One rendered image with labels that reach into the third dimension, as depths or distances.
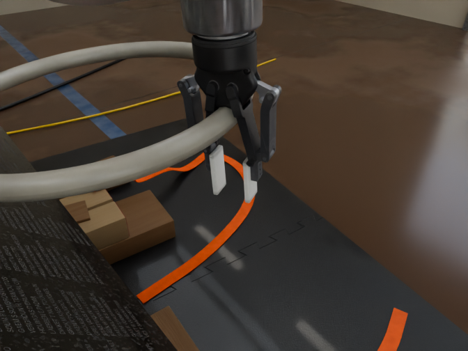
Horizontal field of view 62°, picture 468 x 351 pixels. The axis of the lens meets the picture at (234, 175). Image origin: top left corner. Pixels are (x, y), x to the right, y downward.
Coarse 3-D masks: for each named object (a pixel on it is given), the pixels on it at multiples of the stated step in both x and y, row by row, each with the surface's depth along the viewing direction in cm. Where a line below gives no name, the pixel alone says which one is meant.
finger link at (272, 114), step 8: (280, 88) 47; (272, 96) 45; (264, 104) 46; (272, 104) 46; (264, 112) 47; (272, 112) 48; (264, 120) 48; (272, 120) 48; (264, 128) 48; (272, 128) 49; (264, 136) 49; (272, 136) 50; (264, 144) 50; (272, 144) 50; (264, 152) 50; (264, 160) 51
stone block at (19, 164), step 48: (0, 144) 94; (0, 240) 58; (48, 240) 67; (0, 288) 49; (48, 288) 55; (96, 288) 62; (0, 336) 42; (48, 336) 47; (96, 336) 52; (144, 336) 59
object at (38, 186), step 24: (96, 48) 77; (120, 48) 77; (144, 48) 77; (168, 48) 75; (0, 72) 69; (24, 72) 72; (48, 72) 75; (216, 120) 47; (168, 144) 43; (192, 144) 44; (72, 168) 40; (96, 168) 40; (120, 168) 41; (144, 168) 42; (0, 192) 40; (24, 192) 40; (48, 192) 40; (72, 192) 40
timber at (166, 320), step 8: (160, 312) 118; (168, 312) 118; (160, 320) 116; (168, 320) 116; (176, 320) 116; (160, 328) 113; (168, 328) 113; (176, 328) 113; (184, 328) 114; (168, 336) 111; (176, 336) 111; (184, 336) 111; (176, 344) 109; (184, 344) 109; (192, 344) 109
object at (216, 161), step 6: (216, 150) 55; (222, 150) 56; (210, 156) 54; (216, 156) 55; (222, 156) 57; (210, 162) 55; (216, 162) 55; (222, 162) 57; (210, 168) 56; (216, 168) 56; (222, 168) 58; (216, 174) 56; (222, 174) 58; (216, 180) 57; (222, 180) 59; (216, 186) 57; (222, 186) 59; (216, 192) 58
